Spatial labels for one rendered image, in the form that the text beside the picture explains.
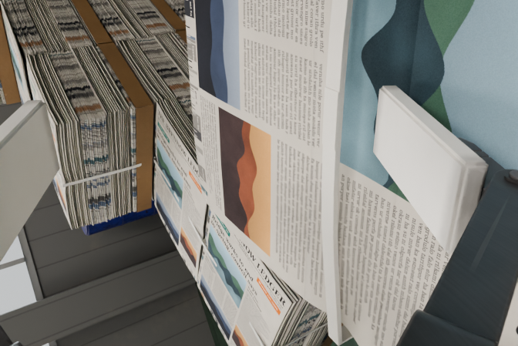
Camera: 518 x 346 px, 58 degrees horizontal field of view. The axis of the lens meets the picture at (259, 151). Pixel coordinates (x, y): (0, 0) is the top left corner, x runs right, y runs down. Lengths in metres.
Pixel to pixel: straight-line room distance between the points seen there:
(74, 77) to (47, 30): 0.23
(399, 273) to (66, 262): 3.87
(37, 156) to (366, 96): 0.14
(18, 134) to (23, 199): 0.02
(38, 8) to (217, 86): 1.22
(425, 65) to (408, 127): 0.03
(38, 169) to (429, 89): 0.15
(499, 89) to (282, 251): 0.19
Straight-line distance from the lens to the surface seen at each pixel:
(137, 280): 3.94
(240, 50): 0.30
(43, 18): 1.47
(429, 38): 0.19
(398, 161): 0.18
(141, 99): 1.14
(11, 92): 1.75
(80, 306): 3.89
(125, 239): 4.11
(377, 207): 0.23
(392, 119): 0.18
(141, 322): 4.13
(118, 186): 1.27
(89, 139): 1.14
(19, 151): 0.17
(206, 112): 0.36
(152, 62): 1.29
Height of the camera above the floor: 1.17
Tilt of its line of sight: 28 degrees down
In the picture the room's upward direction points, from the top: 106 degrees counter-clockwise
